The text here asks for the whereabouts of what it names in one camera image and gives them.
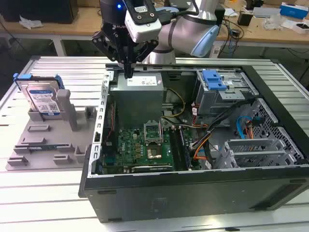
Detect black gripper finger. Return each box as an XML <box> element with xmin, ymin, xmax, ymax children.
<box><xmin>91</xmin><ymin>30</ymin><xmax>129</xmax><ymax>79</ymax></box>
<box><xmin>127</xmin><ymin>39</ymin><xmax>159</xmax><ymax>79</ymax></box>

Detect hard disk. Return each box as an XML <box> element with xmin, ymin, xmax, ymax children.
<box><xmin>13</xmin><ymin>73</ymin><xmax>64</xmax><ymax>116</ymax></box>

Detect metal disk bay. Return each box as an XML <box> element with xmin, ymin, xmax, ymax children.
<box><xmin>218</xmin><ymin>138</ymin><xmax>305</xmax><ymax>170</ymax></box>

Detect wooden desk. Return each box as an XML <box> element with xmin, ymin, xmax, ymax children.
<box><xmin>0</xmin><ymin>6</ymin><xmax>309</xmax><ymax>58</ymax></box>

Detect grey power supply unit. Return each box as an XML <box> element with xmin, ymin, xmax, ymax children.
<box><xmin>110</xmin><ymin>72</ymin><xmax>168</xmax><ymax>130</ymax></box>

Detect blue drive cage latch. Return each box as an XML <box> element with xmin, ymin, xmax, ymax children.
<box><xmin>202</xmin><ymin>70</ymin><xmax>229</xmax><ymax>92</ymax></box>

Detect black equipment box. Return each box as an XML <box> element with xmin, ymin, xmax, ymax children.
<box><xmin>0</xmin><ymin>0</ymin><xmax>79</xmax><ymax>25</ymax></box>

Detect metal socket cover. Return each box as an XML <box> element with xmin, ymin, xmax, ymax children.
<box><xmin>143</xmin><ymin>119</ymin><xmax>164</xmax><ymax>146</ymax></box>

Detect crumpled white plastic bag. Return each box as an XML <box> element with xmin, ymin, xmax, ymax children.
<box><xmin>18</xmin><ymin>14</ymin><xmax>44</xmax><ymax>30</ymax></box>

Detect metal optical drive cage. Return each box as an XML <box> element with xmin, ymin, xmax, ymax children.
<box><xmin>195</xmin><ymin>69</ymin><xmax>257</xmax><ymax>117</ymax></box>

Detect green motherboard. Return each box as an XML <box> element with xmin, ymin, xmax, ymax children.
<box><xmin>101</xmin><ymin>127</ymin><xmax>201</xmax><ymax>174</ymax></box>

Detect black RAM slot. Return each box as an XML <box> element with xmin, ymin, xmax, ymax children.
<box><xmin>169</xmin><ymin>126</ymin><xmax>181</xmax><ymax>170</ymax></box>

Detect CPU socket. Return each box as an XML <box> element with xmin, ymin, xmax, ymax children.
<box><xmin>146</xmin><ymin>144</ymin><xmax>163</xmax><ymax>160</ymax></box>

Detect grey parts rack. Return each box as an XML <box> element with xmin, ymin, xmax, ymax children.
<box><xmin>6</xmin><ymin>89</ymin><xmax>98</xmax><ymax>172</ymax></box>

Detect small black container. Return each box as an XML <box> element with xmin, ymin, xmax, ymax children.
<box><xmin>237</xmin><ymin>12</ymin><xmax>254</xmax><ymax>27</ymax></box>

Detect installed RAM stick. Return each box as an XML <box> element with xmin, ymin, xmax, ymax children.
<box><xmin>179</xmin><ymin>127</ymin><xmax>193</xmax><ymax>170</ymax></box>

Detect RAM stick on rack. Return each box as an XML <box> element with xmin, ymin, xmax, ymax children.
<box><xmin>28</xmin><ymin>144</ymin><xmax>71</xmax><ymax>150</ymax></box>

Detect black graphics card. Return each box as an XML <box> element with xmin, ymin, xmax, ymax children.
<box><xmin>131</xmin><ymin>163</ymin><xmax>173</xmax><ymax>173</ymax></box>

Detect flat grey box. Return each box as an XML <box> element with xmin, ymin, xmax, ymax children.
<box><xmin>252</xmin><ymin>6</ymin><xmax>282</xmax><ymax>19</ymax></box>

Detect clear plastic wrapping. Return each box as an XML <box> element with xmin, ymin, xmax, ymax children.
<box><xmin>262</xmin><ymin>14</ymin><xmax>283</xmax><ymax>31</ymax></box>

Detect black open PC case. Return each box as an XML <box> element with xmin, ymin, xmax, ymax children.
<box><xmin>78</xmin><ymin>62</ymin><xmax>309</xmax><ymax>224</ymax></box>

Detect white open box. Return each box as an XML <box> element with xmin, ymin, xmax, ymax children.
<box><xmin>281</xmin><ymin>18</ymin><xmax>309</xmax><ymax>35</ymax></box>

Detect blue cardboard box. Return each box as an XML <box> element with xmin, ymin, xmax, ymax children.
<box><xmin>279</xmin><ymin>1</ymin><xmax>309</xmax><ymax>20</ymax></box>

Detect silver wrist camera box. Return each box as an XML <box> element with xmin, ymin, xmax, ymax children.
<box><xmin>124</xmin><ymin>0</ymin><xmax>162</xmax><ymax>44</ymax></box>

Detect black camera cable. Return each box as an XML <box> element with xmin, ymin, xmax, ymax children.
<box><xmin>159</xmin><ymin>0</ymin><xmax>201</xmax><ymax>25</ymax></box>

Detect yellow and black power wires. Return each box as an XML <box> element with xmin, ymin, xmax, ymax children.
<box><xmin>161</xmin><ymin>87</ymin><xmax>187</xmax><ymax>119</ymax></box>

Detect thin red wire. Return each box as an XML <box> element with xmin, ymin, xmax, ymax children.
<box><xmin>107</xmin><ymin>103</ymin><xmax>115</xmax><ymax>146</ymax></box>

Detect locking lever wire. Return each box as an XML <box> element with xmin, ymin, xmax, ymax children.
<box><xmin>160</xmin><ymin>120</ymin><xmax>168</xmax><ymax>146</ymax></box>

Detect black cable bundle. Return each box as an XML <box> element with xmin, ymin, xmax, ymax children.
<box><xmin>203</xmin><ymin>98</ymin><xmax>255</xmax><ymax>170</ymax></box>

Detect orange and yellow wire bundle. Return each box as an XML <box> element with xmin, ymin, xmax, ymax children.
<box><xmin>190</xmin><ymin>127</ymin><xmax>214</xmax><ymax>161</ymax></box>

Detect blue data wire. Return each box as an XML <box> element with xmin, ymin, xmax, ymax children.
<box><xmin>236</xmin><ymin>115</ymin><xmax>254</xmax><ymax>140</ymax></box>

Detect orange data wire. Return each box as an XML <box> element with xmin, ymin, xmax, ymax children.
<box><xmin>244</xmin><ymin>120</ymin><xmax>254</xmax><ymax>140</ymax></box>

